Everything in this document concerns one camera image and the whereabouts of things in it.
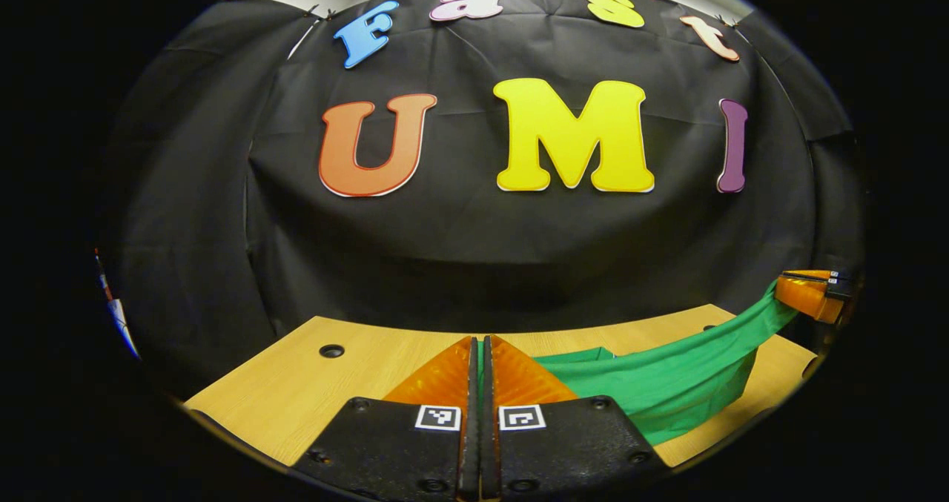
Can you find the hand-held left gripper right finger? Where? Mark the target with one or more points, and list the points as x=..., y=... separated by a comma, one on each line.
x=571, y=450

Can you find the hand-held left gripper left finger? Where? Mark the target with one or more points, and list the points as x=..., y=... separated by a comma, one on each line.
x=393, y=450

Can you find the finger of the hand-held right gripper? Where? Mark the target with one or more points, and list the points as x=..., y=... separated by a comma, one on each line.
x=808, y=298
x=834, y=273

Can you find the green T-shirt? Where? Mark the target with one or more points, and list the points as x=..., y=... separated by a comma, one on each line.
x=667, y=383

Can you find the black backdrop cloth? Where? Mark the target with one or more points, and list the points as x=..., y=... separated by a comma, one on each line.
x=445, y=250

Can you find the white side table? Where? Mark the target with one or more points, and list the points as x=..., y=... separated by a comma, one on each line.
x=122, y=325

